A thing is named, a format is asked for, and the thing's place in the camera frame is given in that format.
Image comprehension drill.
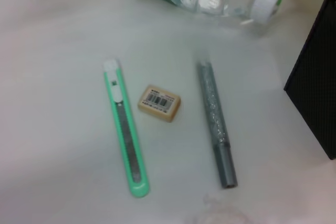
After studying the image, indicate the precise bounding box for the beige eraser with barcode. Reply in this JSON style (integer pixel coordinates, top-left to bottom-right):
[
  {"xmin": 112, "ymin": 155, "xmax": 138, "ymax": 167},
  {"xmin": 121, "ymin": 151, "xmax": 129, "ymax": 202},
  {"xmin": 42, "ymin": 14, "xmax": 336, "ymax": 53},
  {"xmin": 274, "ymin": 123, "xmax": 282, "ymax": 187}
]
[{"xmin": 136, "ymin": 84, "xmax": 182, "ymax": 123}]

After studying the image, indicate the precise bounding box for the silver glitter pen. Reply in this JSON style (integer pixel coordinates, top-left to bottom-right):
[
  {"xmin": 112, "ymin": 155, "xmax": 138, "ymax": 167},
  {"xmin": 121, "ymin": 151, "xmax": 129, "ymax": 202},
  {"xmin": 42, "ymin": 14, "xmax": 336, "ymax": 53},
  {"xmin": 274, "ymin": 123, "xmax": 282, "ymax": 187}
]
[{"xmin": 195, "ymin": 52, "xmax": 239, "ymax": 190}]

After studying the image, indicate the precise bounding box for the green utility knife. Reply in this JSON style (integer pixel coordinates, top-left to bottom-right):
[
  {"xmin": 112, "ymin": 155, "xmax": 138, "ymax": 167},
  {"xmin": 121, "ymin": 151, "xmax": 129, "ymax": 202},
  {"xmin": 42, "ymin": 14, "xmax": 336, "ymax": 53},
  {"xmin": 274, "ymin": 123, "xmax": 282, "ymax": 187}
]
[{"xmin": 102, "ymin": 58, "xmax": 151, "ymax": 199}]

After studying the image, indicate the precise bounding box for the black mesh pen holder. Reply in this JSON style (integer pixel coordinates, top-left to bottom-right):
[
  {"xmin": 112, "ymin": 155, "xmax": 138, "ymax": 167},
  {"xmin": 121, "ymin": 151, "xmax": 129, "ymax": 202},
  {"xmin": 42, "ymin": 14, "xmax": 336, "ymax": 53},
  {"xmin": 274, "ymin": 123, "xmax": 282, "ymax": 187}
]
[{"xmin": 283, "ymin": 0, "xmax": 336, "ymax": 161}]

